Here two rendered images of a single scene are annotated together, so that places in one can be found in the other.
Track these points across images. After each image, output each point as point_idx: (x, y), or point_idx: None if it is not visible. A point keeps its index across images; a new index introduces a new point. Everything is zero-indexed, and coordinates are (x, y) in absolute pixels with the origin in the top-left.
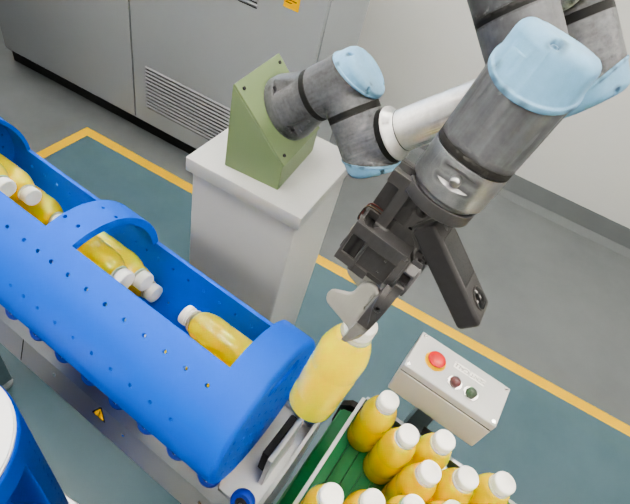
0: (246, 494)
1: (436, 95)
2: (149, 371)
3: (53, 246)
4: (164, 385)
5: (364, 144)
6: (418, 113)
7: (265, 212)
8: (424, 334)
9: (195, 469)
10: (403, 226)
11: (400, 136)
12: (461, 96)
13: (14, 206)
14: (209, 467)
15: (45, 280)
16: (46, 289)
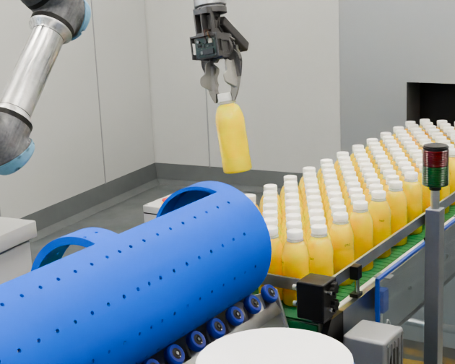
0: (266, 284)
1: (19, 71)
2: (217, 225)
3: (117, 242)
4: (227, 222)
5: (18, 131)
6: (25, 86)
7: (12, 245)
8: (145, 204)
9: (266, 256)
10: (216, 28)
11: (28, 109)
12: (37, 58)
13: (71, 256)
14: (269, 235)
15: (144, 256)
16: (152, 258)
